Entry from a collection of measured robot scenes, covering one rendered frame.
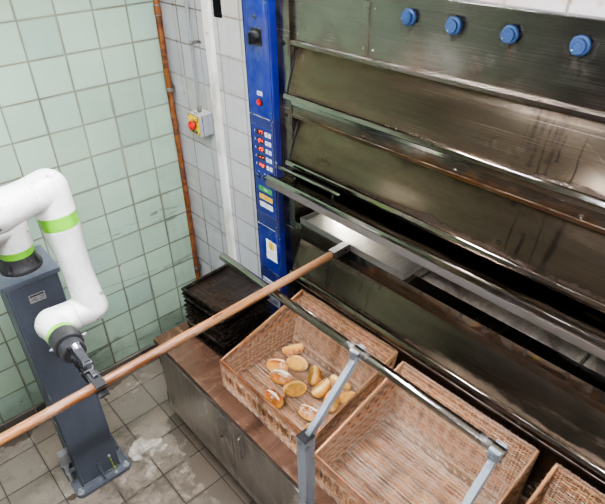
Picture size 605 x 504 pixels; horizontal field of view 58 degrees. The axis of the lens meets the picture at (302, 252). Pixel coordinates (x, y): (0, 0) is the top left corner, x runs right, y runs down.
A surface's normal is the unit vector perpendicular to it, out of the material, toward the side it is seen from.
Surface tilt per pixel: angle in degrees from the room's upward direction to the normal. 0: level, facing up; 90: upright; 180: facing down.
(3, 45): 90
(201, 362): 0
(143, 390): 0
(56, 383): 90
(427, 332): 70
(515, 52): 90
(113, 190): 90
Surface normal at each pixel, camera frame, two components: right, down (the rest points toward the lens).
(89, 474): 0.65, 0.41
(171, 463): -0.02, -0.83
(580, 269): -0.71, 0.07
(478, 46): -0.74, 0.38
